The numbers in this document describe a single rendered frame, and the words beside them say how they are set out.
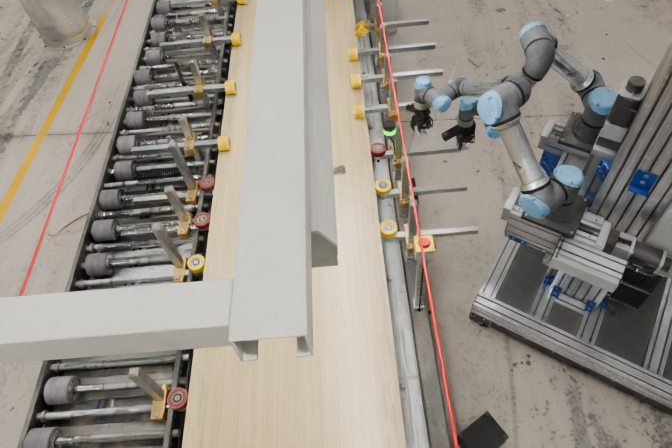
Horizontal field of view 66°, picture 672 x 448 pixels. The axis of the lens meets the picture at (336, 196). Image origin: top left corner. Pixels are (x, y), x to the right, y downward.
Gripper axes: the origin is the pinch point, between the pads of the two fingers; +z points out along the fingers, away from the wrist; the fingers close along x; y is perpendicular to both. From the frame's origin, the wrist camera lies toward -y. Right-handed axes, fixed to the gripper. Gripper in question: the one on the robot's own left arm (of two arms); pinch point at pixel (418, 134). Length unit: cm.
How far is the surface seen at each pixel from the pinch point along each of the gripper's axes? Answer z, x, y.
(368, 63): 33, 22, -107
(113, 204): 15, -155, -44
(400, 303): 39, -43, 61
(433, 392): 33, -51, 106
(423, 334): 32, -42, 82
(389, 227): 9, -36, 39
